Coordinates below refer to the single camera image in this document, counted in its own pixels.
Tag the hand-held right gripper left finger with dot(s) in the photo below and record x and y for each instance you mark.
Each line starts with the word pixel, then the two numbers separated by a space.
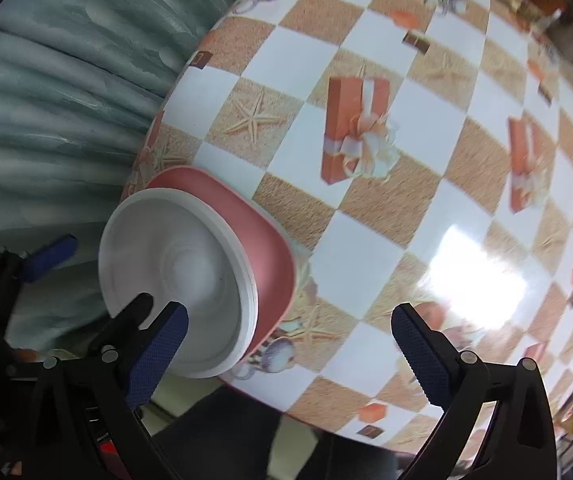
pixel 156 355

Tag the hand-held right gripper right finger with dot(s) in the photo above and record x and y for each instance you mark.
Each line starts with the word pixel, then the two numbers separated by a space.
pixel 421 360

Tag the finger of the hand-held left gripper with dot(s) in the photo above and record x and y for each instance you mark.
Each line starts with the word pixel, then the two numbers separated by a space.
pixel 131 317
pixel 49 257

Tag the pink plate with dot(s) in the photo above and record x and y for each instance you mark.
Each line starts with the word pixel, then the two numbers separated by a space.
pixel 266 255

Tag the checkered printed tablecloth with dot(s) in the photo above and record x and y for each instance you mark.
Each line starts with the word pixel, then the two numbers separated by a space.
pixel 416 200

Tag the grey-green curtain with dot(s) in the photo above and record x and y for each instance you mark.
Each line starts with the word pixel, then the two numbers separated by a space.
pixel 66 85

